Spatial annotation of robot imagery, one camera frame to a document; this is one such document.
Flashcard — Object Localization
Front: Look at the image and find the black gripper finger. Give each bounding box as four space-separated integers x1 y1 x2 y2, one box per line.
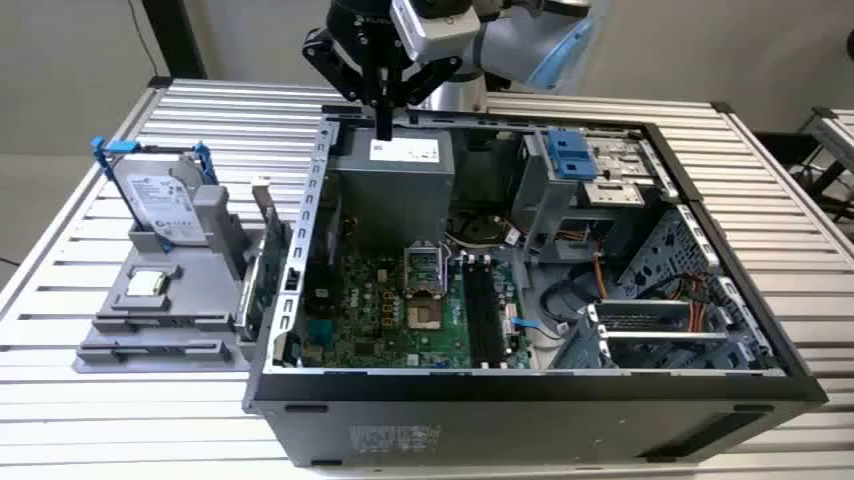
298 27 385 141
382 56 462 141

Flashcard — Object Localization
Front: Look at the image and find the black RAM slot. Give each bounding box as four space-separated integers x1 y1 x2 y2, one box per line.
462 255 481 369
470 255 490 369
478 255 498 369
488 255 508 369

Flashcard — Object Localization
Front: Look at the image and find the grey power supply unit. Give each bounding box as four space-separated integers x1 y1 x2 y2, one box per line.
325 125 460 251

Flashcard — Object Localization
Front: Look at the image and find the blue plastic drive latch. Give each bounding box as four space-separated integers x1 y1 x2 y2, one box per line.
544 128 595 181

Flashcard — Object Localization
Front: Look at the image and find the round fan unit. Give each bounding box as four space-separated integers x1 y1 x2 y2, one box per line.
444 208 525 249

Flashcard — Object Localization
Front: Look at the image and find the metal optical disk bay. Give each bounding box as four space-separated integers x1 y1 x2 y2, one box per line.
516 127 672 264

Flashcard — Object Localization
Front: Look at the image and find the hard disk in blue carrier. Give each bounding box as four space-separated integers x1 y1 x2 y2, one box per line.
89 135 221 251

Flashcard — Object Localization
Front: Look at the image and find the green graphics card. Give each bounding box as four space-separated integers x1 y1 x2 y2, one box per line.
237 174 296 344

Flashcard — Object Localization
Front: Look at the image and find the metal socket cover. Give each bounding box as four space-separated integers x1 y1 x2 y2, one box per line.
401 241 446 297

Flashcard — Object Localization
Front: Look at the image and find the CPU socket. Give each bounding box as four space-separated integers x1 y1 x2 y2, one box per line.
405 298 446 331

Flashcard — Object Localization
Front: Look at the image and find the grey parts rack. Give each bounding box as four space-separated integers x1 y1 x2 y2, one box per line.
70 183 268 375

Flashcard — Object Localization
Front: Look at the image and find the green Dell motherboard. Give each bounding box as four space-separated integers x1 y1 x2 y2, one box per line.
300 249 534 370

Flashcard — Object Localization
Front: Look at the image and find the silver CPU chip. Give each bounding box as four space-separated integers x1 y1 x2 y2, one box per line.
125 270 169 297

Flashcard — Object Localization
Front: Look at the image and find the metal hard disk bay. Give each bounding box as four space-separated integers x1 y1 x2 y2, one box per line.
552 297 779 372

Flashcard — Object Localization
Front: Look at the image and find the metal slat side table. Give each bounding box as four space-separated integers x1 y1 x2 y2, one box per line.
789 107 854 224

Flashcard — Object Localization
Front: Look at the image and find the open black PC case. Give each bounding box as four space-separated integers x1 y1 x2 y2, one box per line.
240 103 828 469

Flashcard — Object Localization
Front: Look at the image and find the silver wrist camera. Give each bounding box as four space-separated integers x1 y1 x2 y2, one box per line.
389 0 481 64

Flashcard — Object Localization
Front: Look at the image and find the black upright post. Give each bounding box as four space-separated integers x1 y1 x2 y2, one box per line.
142 0 208 81

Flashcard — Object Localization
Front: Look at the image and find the thin orange data cable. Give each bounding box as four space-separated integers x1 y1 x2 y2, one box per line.
591 252 609 303

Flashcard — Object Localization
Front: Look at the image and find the black data cable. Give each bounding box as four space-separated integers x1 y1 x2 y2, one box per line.
536 277 595 346

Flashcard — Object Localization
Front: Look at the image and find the orange yellow wire bundle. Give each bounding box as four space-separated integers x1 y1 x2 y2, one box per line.
663 272 728 335

